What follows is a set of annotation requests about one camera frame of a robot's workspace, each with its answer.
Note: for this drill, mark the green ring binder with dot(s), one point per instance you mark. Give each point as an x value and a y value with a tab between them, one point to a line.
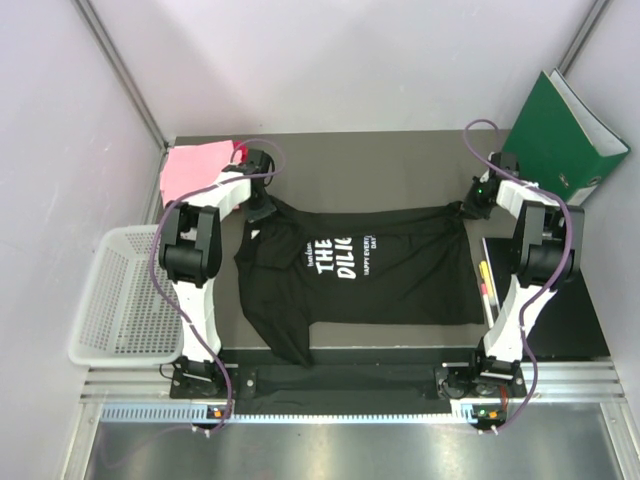
560	144

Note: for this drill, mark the pink white marker pen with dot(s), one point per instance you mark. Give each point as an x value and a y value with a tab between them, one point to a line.
487	306

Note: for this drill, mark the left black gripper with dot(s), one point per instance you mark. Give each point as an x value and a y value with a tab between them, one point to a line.
262	212

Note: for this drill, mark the yellow marker pen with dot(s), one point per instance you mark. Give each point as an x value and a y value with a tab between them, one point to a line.
485	273

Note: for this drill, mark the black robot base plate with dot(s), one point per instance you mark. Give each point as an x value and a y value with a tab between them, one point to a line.
341	381

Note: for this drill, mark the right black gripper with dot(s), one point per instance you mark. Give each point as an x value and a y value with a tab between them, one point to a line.
469	207

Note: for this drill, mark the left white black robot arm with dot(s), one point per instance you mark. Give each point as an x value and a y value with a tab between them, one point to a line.
187	246

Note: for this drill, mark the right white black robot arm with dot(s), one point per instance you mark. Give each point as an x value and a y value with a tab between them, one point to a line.
545	254

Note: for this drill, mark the perforated grey cable duct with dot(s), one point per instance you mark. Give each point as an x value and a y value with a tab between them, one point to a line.
209	414

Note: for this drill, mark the black notebook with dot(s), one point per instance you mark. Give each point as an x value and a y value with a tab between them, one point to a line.
568	327

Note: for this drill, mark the folded red t shirt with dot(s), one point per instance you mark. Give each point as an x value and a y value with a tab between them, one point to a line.
240	152

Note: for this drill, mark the black printed t shirt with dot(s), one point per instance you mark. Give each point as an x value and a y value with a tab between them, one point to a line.
400	267

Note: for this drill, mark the folded pink t shirt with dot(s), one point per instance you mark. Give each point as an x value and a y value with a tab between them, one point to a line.
193	167

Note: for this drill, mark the white plastic basket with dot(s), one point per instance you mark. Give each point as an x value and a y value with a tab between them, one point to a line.
122	321

